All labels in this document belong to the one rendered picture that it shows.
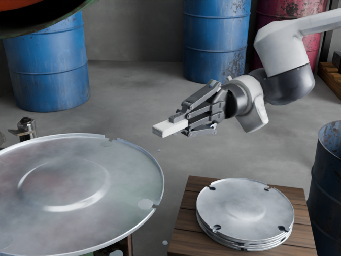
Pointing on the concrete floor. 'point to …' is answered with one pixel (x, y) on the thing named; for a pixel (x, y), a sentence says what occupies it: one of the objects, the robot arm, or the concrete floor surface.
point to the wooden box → (291, 250)
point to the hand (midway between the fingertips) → (170, 126)
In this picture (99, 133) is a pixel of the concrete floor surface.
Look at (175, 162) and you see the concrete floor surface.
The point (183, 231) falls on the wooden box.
